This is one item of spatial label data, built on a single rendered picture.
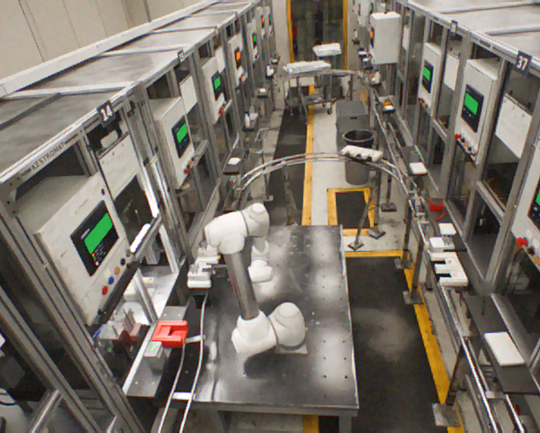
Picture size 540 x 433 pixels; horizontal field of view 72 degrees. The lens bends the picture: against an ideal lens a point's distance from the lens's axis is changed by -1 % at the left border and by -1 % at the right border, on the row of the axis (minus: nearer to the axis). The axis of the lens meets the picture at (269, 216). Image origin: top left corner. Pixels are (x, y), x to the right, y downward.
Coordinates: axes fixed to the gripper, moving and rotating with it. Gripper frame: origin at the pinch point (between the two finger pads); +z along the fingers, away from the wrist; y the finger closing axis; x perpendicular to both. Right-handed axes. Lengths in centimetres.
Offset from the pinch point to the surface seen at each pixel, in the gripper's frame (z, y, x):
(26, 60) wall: 382, 60, -401
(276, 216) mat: -19, -89, -193
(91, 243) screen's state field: 17, 74, 63
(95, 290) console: 19, 56, 70
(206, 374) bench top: -10, -22, 55
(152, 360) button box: 8, 9, 69
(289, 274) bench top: -49, -21, -22
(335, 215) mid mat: -87, -87, -192
